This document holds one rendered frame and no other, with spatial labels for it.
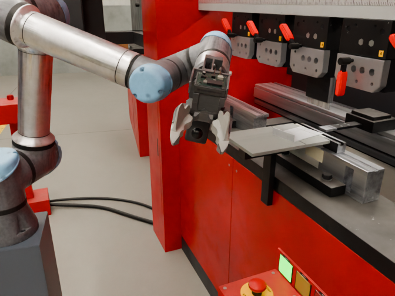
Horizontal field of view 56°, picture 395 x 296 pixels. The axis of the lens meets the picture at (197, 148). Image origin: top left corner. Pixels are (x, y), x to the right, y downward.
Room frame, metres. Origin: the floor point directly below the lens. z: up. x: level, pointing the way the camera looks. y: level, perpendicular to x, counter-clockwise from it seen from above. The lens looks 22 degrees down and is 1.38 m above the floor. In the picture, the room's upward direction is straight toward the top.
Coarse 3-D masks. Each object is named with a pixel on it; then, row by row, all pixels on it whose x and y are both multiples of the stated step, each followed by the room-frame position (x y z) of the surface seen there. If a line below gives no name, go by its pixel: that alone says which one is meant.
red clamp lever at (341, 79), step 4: (340, 60) 0.92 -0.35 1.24; (344, 60) 0.92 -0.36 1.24; (348, 60) 0.92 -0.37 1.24; (352, 60) 0.93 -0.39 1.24; (340, 64) 0.92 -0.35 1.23; (344, 64) 0.92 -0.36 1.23; (348, 64) 0.93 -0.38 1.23; (340, 68) 0.93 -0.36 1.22; (344, 68) 0.92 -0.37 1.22; (340, 72) 0.92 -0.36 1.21; (344, 72) 0.92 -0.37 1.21; (340, 76) 0.92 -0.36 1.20; (344, 76) 0.92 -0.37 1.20; (340, 80) 0.92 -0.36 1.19; (344, 80) 0.92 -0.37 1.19; (336, 84) 0.93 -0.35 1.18; (340, 84) 0.92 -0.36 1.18; (344, 84) 0.92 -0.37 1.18; (336, 88) 0.93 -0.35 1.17; (340, 88) 0.92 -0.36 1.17; (344, 88) 0.92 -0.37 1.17; (336, 92) 0.92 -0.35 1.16; (340, 92) 0.92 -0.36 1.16; (344, 92) 0.92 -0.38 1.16
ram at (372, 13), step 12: (252, 12) 1.41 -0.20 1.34; (264, 12) 1.33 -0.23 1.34; (276, 12) 1.27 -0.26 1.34; (288, 12) 1.21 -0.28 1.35; (300, 12) 1.15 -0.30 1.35; (312, 12) 1.10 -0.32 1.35; (324, 12) 1.06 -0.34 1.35; (336, 12) 1.02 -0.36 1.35; (348, 12) 0.98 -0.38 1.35; (360, 12) 0.94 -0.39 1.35; (372, 12) 0.91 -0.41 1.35; (384, 12) 0.88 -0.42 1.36
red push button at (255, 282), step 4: (252, 280) 0.64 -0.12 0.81; (256, 280) 0.64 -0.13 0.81; (260, 280) 0.64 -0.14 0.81; (248, 284) 0.64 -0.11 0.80; (252, 284) 0.63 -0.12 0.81; (256, 284) 0.63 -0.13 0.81; (260, 284) 0.63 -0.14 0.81; (264, 284) 0.63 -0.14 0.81; (252, 288) 0.62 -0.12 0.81; (256, 288) 0.62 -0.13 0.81; (260, 288) 0.62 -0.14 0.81; (264, 288) 0.62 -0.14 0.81; (252, 292) 0.63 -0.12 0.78; (256, 292) 0.62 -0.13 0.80; (260, 292) 0.63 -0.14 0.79
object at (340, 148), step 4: (300, 124) 1.17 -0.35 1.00; (304, 124) 1.16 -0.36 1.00; (308, 128) 1.14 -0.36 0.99; (312, 128) 1.12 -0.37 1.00; (320, 132) 1.08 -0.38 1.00; (328, 136) 1.05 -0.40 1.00; (332, 136) 1.04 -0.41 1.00; (332, 140) 1.01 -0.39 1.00; (336, 140) 1.02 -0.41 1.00; (340, 140) 1.01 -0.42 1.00; (324, 144) 1.03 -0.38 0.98; (328, 144) 1.02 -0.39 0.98; (332, 144) 1.00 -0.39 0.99; (336, 144) 0.99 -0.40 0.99; (340, 144) 1.00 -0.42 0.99; (344, 144) 0.99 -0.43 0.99; (328, 148) 1.01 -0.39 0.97; (332, 148) 1.00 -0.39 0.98; (336, 148) 0.98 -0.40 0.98; (340, 148) 0.99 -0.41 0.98; (344, 148) 0.99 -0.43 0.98; (336, 152) 0.98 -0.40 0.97; (340, 152) 0.99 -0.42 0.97
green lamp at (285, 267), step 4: (280, 256) 0.70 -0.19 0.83; (280, 260) 0.70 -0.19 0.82; (284, 260) 0.68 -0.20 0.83; (280, 264) 0.70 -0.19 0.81; (284, 264) 0.68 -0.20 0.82; (288, 264) 0.67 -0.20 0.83; (280, 268) 0.69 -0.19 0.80; (284, 268) 0.68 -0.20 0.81; (288, 268) 0.67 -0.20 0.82; (284, 272) 0.68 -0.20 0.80; (288, 272) 0.67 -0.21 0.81; (284, 276) 0.68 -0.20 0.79; (288, 276) 0.67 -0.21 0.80
